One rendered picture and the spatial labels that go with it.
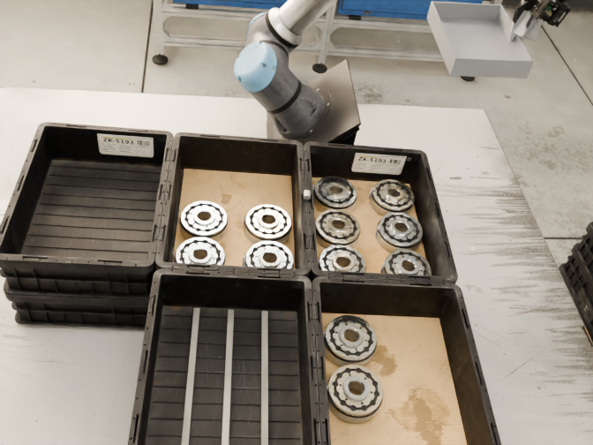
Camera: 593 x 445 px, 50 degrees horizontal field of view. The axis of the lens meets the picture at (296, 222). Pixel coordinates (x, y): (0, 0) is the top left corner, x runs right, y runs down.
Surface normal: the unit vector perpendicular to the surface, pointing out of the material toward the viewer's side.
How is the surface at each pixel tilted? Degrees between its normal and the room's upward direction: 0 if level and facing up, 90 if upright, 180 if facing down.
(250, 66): 44
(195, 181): 0
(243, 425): 0
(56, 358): 0
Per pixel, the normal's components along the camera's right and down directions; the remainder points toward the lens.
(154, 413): 0.12, -0.67
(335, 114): -0.58, -0.51
